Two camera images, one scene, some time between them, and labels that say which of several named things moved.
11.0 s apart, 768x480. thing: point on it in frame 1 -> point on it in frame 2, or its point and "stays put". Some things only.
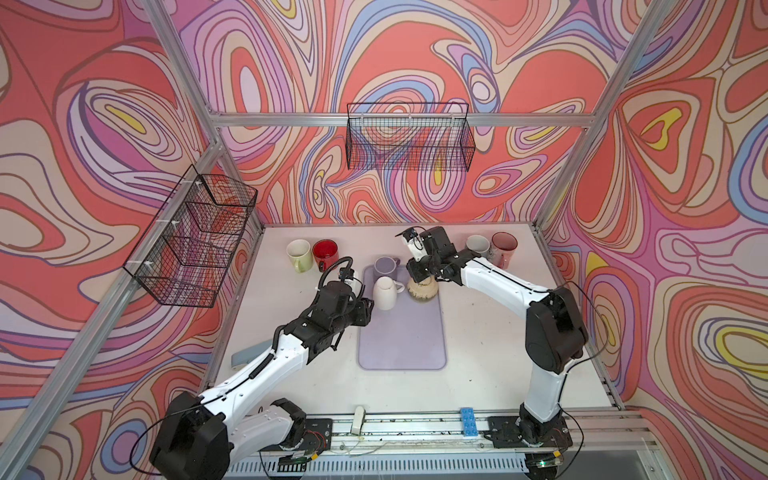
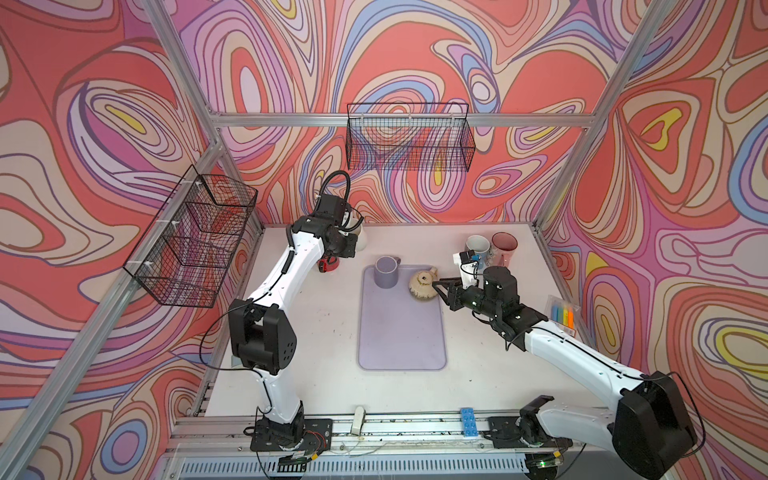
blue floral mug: [478, 244] stays put
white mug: [385, 290] -> [362, 239]
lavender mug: [386, 265] stays put
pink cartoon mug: [502, 249] stays put
